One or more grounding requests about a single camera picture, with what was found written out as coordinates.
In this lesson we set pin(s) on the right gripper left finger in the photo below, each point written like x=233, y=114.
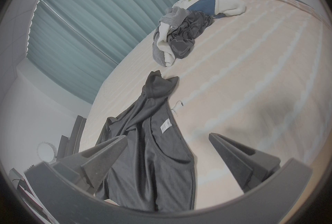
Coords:
x=103, y=160

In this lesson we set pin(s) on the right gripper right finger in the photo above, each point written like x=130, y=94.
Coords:
x=238, y=163

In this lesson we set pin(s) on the black T-shirt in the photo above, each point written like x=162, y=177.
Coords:
x=155, y=165

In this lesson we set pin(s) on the bed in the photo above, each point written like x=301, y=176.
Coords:
x=259, y=75

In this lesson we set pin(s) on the pile of clothes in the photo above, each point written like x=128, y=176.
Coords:
x=186, y=33

